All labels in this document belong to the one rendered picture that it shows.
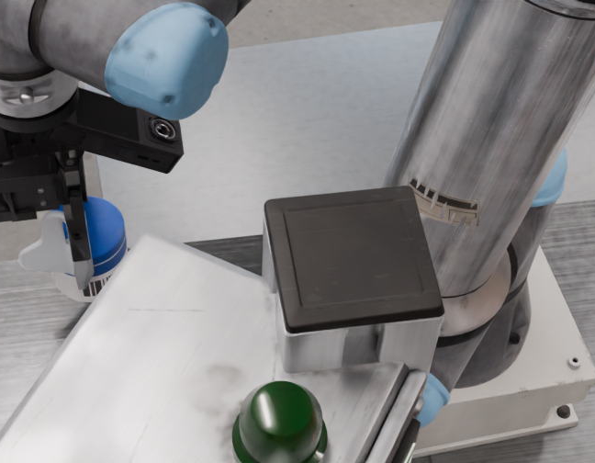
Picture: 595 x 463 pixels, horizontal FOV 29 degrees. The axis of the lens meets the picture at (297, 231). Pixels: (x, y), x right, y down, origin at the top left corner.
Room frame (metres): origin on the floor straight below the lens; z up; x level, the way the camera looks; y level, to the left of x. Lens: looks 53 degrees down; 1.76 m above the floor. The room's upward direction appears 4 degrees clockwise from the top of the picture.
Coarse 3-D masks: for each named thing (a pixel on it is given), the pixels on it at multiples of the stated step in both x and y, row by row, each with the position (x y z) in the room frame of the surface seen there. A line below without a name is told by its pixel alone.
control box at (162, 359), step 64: (128, 256) 0.20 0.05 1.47; (192, 256) 0.20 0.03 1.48; (128, 320) 0.18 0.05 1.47; (192, 320) 0.18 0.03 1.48; (256, 320) 0.18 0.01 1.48; (64, 384) 0.16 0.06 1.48; (128, 384) 0.16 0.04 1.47; (192, 384) 0.16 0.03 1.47; (256, 384) 0.16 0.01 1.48; (320, 384) 0.16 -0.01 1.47; (384, 384) 0.16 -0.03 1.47; (0, 448) 0.14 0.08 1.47; (64, 448) 0.14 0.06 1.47; (128, 448) 0.14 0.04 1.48; (192, 448) 0.14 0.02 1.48; (384, 448) 0.15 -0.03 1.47
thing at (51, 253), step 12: (48, 216) 0.56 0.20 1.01; (60, 216) 0.56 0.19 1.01; (84, 216) 0.57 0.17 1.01; (48, 228) 0.56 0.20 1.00; (60, 228) 0.56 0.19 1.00; (48, 240) 0.55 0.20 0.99; (60, 240) 0.56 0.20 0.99; (24, 252) 0.55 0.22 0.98; (36, 252) 0.55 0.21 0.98; (48, 252) 0.55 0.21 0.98; (60, 252) 0.55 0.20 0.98; (24, 264) 0.54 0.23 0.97; (36, 264) 0.55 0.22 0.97; (48, 264) 0.55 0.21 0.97; (60, 264) 0.55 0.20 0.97; (72, 264) 0.55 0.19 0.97; (84, 264) 0.55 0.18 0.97; (84, 276) 0.55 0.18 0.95; (84, 288) 0.55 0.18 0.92
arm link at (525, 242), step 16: (560, 160) 0.55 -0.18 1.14; (560, 176) 0.53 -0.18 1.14; (544, 192) 0.52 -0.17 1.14; (560, 192) 0.53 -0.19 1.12; (544, 208) 0.52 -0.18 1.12; (528, 224) 0.51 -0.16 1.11; (544, 224) 0.53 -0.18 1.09; (512, 240) 0.49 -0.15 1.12; (528, 240) 0.50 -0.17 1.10; (512, 256) 0.48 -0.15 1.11; (528, 256) 0.50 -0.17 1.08; (512, 272) 0.48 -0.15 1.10; (528, 272) 0.53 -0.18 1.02; (512, 288) 0.52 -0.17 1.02
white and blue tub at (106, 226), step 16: (96, 208) 0.62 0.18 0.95; (112, 208) 0.62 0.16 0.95; (64, 224) 0.60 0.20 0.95; (96, 224) 0.60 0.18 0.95; (112, 224) 0.60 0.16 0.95; (96, 240) 0.59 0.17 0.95; (112, 240) 0.59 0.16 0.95; (96, 256) 0.57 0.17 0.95; (112, 256) 0.58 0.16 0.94; (96, 272) 0.57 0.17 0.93; (112, 272) 0.58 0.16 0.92; (64, 288) 0.57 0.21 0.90; (96, 288) 0.57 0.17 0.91
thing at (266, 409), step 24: (264, 384) 0.15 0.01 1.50; (288, 384) 0.15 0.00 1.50; (264, 408) 0.14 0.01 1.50; (288, 408) 0.14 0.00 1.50; (312, 408) 0.14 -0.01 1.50; (240, 432) 0.14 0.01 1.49; (264, 432) 0.14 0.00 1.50; (288, 432) 0.14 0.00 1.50; (312, 432) 0.14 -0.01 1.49; (240, 456) 0.14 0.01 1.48; (264, 456) 0.13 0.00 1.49; (288, 456) 0.13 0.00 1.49; (312, 456) 0.14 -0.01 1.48
